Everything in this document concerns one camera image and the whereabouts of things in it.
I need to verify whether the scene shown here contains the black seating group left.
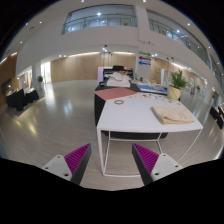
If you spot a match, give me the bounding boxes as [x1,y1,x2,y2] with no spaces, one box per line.
[6,89,39,111]

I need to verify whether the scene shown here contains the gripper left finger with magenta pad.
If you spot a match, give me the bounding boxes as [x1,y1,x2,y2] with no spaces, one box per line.
[42,143,92,185]

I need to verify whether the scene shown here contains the white metal frame table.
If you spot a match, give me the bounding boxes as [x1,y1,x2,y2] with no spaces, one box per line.
[97,95,203,177]

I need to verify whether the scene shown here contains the pink mat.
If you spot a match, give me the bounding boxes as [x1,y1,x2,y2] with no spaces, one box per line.
[95,87,136,101]

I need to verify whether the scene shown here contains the blue mat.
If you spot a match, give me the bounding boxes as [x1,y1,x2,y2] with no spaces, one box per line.
[137,85,167,95]

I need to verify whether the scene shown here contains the small potted plant far left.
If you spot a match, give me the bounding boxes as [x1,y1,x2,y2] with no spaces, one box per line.
[37,75,43,90]

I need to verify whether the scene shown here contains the white folded cloth pile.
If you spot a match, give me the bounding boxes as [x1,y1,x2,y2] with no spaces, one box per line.
[106,72,130,87]

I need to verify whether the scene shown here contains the black draped table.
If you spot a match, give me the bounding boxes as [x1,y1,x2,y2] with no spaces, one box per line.
[94,84,168,140]

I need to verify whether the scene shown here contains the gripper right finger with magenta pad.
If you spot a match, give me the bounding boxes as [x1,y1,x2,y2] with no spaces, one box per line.
[132,143,182,185]

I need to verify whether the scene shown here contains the coloured arrow direction signs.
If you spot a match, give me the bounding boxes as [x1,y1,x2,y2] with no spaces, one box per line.
[138,51,151,65]

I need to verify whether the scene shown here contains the beige folded towel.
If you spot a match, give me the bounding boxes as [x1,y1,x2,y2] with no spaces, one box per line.
[152,106,194,125]

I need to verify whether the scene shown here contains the black piano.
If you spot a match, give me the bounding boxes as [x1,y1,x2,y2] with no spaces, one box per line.
[103,65,133,78]

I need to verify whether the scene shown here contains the scattered small items on table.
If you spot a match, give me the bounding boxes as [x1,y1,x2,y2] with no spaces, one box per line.
[139,93,178,103]

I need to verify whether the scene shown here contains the potted green plant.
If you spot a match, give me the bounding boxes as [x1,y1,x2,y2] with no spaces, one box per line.
[167,70,187,100]

